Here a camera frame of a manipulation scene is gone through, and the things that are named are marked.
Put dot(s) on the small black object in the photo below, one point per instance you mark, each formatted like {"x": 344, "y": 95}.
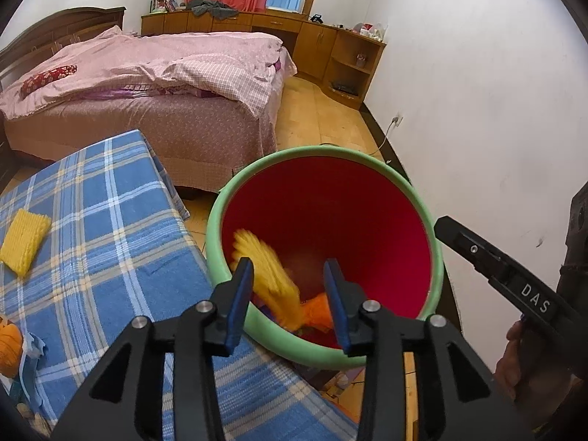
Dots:
{"x": 317, "y": 18}

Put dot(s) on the yellow foam net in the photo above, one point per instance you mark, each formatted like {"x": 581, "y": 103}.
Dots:
{"x": 23, "y": 241}
{"x": 271, "y": 275}

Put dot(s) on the row of books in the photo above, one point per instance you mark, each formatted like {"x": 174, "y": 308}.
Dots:
{"x": 163, "y": 4}

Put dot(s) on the small grey cup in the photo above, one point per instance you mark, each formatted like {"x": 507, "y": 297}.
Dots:
{"x": 363, "y": 59}

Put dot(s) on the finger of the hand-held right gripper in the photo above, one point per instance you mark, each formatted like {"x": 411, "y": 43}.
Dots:
{"x": 468, "y": 246}

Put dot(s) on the pink quilt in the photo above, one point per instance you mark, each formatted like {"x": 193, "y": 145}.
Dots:
{"x": 161, "y": 55}

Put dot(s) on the person's right hand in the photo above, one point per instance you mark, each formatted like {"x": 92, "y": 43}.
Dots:
{"x": 514, "y": 363}

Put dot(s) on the grey crumpled clothes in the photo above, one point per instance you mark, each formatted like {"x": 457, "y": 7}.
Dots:
{"x": 211, "y": 8}

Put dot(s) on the orange plastic bag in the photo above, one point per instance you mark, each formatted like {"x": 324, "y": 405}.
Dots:
{"x": 317, "y": 312}

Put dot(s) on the red floral pillow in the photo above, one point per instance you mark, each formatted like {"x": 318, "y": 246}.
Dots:
{"x": 46, "y": 78}

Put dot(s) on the orange-haired doll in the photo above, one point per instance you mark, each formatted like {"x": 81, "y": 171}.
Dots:
{"x": 9, "y": 347}

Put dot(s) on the black flat device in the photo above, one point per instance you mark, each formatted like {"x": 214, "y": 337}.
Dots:
{"x": 343, "y": 87}

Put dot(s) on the green-rimmed red bin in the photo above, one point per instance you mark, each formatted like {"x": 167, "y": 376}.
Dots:
{"x": 321, "y": 202}

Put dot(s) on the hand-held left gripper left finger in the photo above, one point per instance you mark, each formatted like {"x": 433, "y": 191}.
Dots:
{"x": 240, "y": 312}

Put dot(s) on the white wall outlet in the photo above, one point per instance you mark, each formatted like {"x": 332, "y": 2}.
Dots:
{"x": 396, "y": 121}

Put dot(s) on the dark wooden bed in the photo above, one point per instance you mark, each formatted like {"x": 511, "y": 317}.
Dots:
{"x": 69, "y": 23}

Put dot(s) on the white and pink jars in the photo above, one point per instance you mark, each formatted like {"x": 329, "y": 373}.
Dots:
{"x": 370, "y": 31}

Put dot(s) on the long wooden cabinet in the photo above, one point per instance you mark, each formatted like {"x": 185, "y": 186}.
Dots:
{"x": 317, "y": 46}

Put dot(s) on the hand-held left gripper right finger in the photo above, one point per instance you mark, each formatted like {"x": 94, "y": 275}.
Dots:
{"x": 334, "y": 303}

